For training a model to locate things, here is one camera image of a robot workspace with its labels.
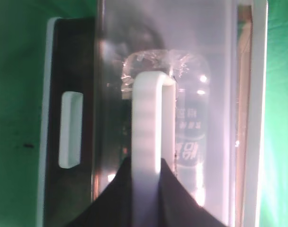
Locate white plastic drawer cabinet frame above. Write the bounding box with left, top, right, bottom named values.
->
left=48, top=0, right=268, bottom=227

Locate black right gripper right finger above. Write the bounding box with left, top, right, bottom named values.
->
left=158, top=158, right=225, bottom=227

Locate dark translucent drawer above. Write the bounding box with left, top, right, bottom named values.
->
left=36, top=17, right=95, bottom=227
left=95, top=0, right=237, bottom=227

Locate clear plastic water bottle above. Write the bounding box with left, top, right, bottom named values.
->
left=121, top=49, right=210, bottom=206

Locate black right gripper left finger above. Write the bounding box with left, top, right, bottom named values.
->
left=67, top=157, right=132, bottom=227

